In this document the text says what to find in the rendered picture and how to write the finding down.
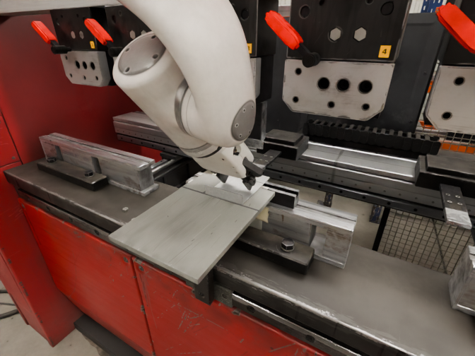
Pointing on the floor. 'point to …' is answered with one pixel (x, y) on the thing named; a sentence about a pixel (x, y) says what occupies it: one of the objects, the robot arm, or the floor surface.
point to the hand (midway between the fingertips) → (236, 176)
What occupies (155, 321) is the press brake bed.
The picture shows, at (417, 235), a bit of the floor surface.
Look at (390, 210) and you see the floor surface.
